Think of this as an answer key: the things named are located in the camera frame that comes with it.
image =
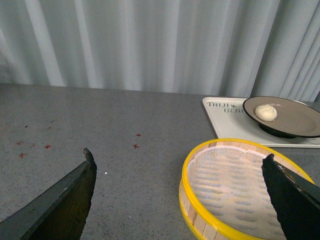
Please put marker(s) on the cream bear-print serving tray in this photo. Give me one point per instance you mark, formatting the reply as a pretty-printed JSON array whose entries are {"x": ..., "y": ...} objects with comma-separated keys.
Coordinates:
[{"x": 229, "y": 120}]

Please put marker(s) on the white steamer liner cloth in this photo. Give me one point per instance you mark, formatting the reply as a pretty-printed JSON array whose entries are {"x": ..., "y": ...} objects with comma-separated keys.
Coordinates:
[{"x": 228, "y": 183}]

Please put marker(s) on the beige plate with black rim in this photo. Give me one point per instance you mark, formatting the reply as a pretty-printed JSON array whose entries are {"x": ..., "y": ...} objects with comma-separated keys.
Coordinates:
[{"x": 294, "y": 119}]

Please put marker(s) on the grey-white pleated curtain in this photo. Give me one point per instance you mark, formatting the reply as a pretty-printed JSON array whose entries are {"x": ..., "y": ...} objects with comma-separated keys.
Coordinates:
[{"x": 236, "y": 48}]

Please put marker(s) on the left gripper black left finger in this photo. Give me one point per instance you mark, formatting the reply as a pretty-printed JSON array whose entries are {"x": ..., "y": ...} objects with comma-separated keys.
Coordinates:
[{"x": 60, "y": 212}]

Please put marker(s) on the white steamed bun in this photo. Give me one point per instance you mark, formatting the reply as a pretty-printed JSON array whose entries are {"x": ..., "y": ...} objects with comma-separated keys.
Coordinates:
[{"x": 266, "y": 112}]

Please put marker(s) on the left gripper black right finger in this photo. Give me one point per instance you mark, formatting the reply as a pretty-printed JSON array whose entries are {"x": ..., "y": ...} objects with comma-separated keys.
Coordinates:
[{"x": 295, "y": 200}]

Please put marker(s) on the yellow-rimmed bamboo steamer basket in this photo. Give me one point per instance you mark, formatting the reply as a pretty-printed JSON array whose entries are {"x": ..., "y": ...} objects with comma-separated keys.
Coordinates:
[{"x": 194, "y": 215}]

